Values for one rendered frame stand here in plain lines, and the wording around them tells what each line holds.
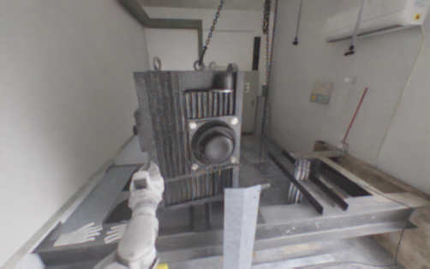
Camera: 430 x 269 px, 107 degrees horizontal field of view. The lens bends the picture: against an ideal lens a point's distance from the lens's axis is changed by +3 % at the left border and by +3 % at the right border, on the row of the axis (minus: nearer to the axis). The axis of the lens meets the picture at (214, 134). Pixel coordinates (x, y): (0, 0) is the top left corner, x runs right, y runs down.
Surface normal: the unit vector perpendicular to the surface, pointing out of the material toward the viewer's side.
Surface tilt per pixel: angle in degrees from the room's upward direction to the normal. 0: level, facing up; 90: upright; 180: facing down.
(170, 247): 90
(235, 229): 90
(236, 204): 90
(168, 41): 90
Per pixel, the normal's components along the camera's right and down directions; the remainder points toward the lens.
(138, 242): 0.01, -0.91
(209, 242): 0.12, 0.36
